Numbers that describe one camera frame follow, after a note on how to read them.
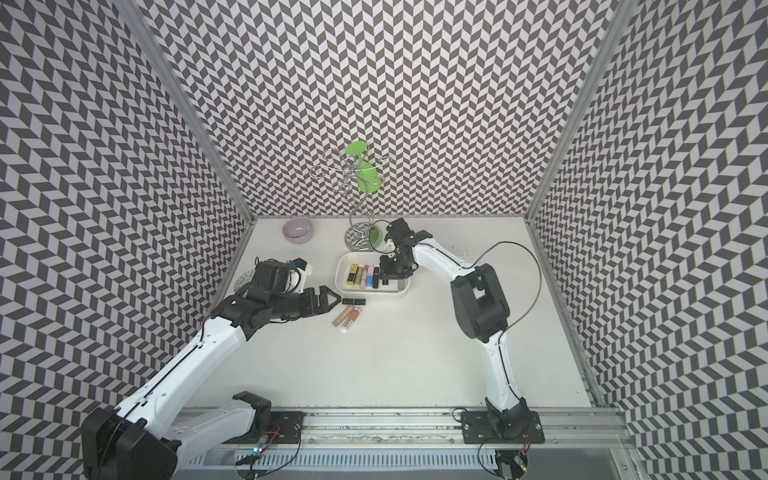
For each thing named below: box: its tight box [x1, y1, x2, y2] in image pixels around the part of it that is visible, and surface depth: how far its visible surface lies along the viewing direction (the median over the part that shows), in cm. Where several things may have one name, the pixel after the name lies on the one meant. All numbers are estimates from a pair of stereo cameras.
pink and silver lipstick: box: [340, 307, 361, 333], surface depth 92 cm
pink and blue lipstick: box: [366, 265, 374, 287], surface depth 101 cm
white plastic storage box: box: [334, 251, 411, 296], surface depth 101 cm
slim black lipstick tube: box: [342, 298, 366, 305], surface depth 96 cm
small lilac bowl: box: [282, 218, 313, 244], surface depth 112 cm
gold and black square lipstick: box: [346, 263, 359, 286], surface depth 101 cm
